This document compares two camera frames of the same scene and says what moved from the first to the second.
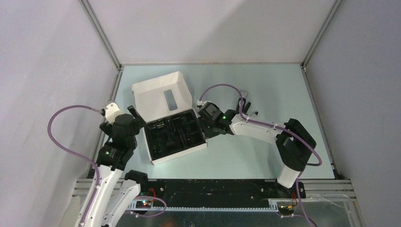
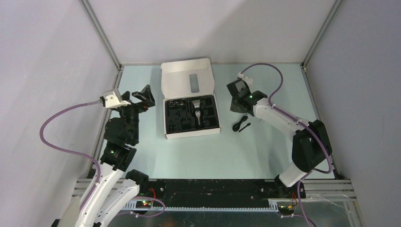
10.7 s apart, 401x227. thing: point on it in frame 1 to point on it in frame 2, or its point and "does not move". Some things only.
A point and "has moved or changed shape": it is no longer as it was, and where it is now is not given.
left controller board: x=143 y=204 does not move
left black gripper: x=139 y=121 to x=145 y=95
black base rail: x=220 y=192 does not move
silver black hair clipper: x=244 y=93 has moved or changed shape
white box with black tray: x=171 y=125 to x=191 y=107
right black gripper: x=207 y=133 to x=234 y=108
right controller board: x=286 y=210 does not move
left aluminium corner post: x=101 y=33 does not move
